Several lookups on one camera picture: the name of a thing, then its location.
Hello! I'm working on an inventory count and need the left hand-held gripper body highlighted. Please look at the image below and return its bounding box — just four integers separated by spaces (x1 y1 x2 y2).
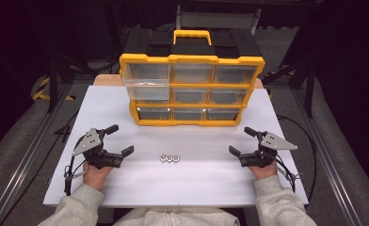
72 127 124 170

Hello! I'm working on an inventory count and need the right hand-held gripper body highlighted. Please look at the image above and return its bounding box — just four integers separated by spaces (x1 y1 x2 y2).
238 131 299 169

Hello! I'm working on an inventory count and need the clear plastic organizer drawer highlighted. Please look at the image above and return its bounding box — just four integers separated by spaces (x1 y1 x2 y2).
121 62 171 103

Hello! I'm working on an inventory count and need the yellow black parts organizer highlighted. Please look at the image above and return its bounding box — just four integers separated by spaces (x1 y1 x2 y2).
119 28 266 128

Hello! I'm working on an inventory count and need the person's right hand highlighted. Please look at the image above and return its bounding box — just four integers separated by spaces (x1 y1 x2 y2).
248 162 280 181

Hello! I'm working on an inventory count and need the person's left hand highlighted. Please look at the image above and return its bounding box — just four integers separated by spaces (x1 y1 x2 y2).
82 162 115 192

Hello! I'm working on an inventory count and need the white foam board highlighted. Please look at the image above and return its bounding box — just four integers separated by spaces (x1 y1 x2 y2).
42 85 310 209

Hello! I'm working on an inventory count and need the black metal stand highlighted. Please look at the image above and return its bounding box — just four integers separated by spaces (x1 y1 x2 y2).
45 56 89 114
262 59 315 119

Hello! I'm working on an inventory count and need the grid of small clear drawers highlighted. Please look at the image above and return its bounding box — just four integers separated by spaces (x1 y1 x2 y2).
136 64 258 121

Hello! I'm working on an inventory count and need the person's torso in grey hoodie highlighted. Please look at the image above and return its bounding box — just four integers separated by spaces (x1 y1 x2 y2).
111 206 242 226

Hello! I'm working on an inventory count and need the right hand-held gripper cable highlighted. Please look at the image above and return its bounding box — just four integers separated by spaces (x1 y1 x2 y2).
275 153 301 193

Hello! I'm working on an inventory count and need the hand-held gripper cable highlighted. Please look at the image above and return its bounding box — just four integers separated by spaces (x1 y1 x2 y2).
275 153 301 193
63 142 89 196

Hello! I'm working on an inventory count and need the left hand-held gripper cable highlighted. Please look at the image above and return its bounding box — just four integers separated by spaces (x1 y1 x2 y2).
63 142 89 196

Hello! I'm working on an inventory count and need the aluminium floor rail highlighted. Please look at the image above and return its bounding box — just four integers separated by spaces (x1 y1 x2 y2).
0 82 75 226
290 89 367 226

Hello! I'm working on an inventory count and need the thin black floor cable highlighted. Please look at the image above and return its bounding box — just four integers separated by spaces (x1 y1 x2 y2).
0 109 80 225

